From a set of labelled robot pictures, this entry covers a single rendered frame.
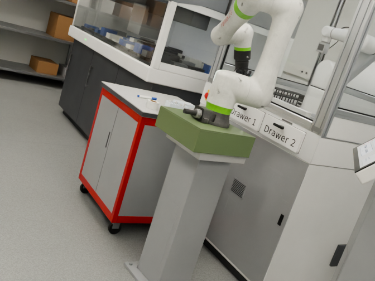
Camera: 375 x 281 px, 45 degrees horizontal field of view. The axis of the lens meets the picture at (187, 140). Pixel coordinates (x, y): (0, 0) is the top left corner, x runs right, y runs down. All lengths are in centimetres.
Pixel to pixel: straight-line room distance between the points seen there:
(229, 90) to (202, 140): 28
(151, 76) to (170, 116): 113
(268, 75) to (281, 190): 63
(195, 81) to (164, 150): 93
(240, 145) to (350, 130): 62
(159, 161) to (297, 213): 80
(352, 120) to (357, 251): 77
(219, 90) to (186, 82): 128
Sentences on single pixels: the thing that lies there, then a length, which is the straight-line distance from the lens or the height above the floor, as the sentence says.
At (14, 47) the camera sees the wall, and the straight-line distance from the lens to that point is 629.
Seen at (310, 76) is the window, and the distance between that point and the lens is 235.
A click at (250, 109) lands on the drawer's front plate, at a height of 91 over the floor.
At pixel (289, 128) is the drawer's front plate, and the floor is 91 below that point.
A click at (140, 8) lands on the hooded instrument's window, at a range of 347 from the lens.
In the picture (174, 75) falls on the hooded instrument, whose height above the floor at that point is 89.
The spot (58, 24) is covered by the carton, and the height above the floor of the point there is 79.
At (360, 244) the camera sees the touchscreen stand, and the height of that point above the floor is 68.
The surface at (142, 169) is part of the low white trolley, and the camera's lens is 251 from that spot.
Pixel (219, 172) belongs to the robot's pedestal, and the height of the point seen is 66.
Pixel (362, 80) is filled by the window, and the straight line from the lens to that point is 234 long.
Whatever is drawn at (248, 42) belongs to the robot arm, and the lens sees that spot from 247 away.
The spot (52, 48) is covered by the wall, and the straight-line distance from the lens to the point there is 642.
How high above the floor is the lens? 124
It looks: 14 degrees down
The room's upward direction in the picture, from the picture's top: 18 degrees clockwise
